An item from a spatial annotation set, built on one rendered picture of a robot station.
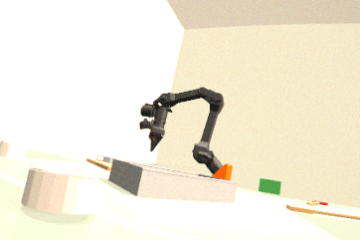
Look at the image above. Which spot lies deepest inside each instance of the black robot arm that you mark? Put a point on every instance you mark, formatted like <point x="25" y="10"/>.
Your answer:
<point x="201" y="151"/>

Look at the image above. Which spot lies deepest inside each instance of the white cylinder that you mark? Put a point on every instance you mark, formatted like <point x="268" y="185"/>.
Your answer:
<point x="13" y="150"/>

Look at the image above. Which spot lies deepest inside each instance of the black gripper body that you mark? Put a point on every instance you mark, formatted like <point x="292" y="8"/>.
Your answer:
<point x="158" y="127"/>

